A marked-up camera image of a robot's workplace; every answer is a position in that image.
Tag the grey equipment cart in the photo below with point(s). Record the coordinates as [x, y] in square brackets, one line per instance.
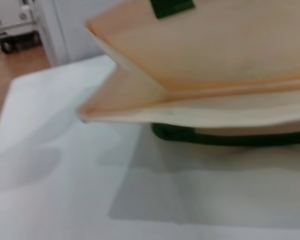
[15, 25]

